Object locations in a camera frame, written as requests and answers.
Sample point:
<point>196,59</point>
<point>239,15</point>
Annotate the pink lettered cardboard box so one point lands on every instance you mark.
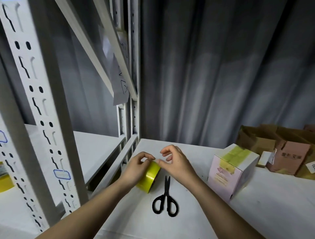
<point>290,157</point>
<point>309,127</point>

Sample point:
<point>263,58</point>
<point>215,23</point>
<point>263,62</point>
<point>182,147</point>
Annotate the person's left forearm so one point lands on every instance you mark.
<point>81,214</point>

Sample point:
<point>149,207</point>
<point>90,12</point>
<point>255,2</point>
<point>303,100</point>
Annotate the blue rack label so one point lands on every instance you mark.
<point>62,174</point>
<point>2,137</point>

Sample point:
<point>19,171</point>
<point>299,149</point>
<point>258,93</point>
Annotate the yellow tape roll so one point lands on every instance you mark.
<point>5,183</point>
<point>147,180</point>

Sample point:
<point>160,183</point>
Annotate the white metal shelf rack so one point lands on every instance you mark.
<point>44,98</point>

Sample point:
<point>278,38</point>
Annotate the person's right forearm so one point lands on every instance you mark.
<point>221,214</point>

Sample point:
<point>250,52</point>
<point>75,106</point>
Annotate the handwritten paper sheet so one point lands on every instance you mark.
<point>120,88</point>
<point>113,47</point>

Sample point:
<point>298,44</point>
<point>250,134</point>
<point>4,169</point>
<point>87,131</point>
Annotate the brown box with 7020 sticker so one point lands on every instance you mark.
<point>309,170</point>

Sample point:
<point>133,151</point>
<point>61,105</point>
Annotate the pink and yellow printed box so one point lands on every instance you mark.
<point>231,172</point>

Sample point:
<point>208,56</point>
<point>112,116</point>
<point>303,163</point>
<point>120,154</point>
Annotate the brown box with white label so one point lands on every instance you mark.
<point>256,140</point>

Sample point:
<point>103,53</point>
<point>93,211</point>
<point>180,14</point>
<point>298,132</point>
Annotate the person's right hand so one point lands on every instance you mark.
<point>179,166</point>

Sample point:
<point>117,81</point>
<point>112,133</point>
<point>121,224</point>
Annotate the person's left hand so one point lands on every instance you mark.
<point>134,171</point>

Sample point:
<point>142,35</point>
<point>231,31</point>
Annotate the black scissors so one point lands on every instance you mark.
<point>167,184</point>

